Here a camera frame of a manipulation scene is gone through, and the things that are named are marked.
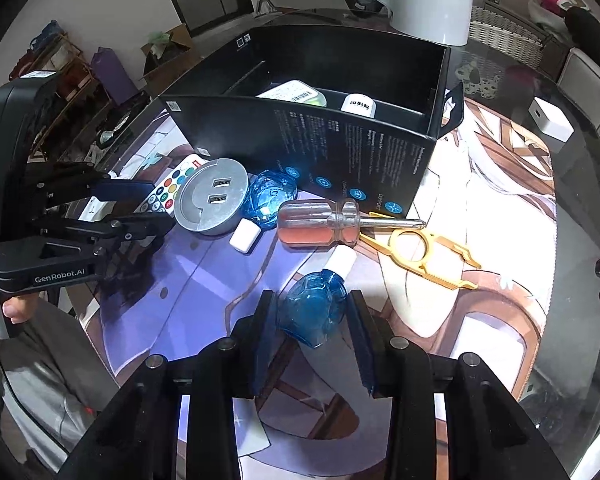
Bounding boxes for clear red handle screwdriver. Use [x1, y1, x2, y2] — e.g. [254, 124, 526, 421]
[277, 199, 428, 250]

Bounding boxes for round silver usb hub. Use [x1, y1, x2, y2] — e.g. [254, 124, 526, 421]
[173, 158, 251, 236]

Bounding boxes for white sofa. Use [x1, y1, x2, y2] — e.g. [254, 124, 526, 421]
[557, 47, 600, 131]

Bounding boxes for small white object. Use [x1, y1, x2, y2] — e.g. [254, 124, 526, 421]
[78, 197, 112, 222]

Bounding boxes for small white cap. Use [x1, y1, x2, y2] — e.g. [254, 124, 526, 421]
[229, 218, 260, 253]

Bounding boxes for person's grey clothing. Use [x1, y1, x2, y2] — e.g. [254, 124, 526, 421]
[0, 300, 106, 473]

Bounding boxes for white bag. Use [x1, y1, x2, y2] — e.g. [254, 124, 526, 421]
[527, 0, 591, 26]

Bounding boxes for black jacket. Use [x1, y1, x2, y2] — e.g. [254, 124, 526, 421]
[565, 7, 600, 61]

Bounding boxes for person's left hand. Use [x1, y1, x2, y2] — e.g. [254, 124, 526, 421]
[2, 296, 36, 326]

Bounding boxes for black cardboard box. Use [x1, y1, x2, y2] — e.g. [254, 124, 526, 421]
[158, 24, 465, 216]

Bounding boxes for printed desk mat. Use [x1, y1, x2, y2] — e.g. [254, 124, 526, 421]
[82, 95, 558, 480]

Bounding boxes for white green plastic container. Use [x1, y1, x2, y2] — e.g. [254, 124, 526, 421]
[256, 80, 327, 107]

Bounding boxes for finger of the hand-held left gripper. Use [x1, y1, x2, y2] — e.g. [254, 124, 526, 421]
[0, 214, 177, 293]
[30, 161, 154, 211]

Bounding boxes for small white bottle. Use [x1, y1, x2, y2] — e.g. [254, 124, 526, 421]
[340, 93, 378, 117]

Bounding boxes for white electric kettle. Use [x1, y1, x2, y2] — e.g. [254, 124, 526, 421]
[355, 0, 476, 46]

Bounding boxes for brown cardboard box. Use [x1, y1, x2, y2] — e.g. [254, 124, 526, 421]
[140, 24, 201, 96]

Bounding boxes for purple rolled mat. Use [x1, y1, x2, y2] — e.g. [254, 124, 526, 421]
[90, 46, 126, 103]

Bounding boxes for white charger block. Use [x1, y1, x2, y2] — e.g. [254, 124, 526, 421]
[527, 97, 576, 143]

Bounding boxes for white wicker basket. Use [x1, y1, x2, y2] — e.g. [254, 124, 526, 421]
[469, 2, 551, 68]

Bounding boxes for floral patterned coaster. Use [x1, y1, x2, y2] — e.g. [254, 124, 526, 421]
[455, 60, 501, 96]

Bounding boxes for yellow plastic tool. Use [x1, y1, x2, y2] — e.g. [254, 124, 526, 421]
[358, 227, 482, 291]

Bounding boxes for white remote coloured buttons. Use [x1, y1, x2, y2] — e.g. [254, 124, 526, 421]
[132, 155, 206, 216]

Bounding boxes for blue faceted bottle white cap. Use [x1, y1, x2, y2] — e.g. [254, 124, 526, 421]
[279, 249, 358, 347]

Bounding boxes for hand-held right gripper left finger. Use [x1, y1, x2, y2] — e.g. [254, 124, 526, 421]
[55, 289, 281, 480]

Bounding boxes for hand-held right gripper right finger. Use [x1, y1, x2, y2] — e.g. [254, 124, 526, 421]
[347, 292, 556, 480]

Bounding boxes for wooden shoe rack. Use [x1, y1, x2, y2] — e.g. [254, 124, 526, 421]
[10, 20, 111, 156]

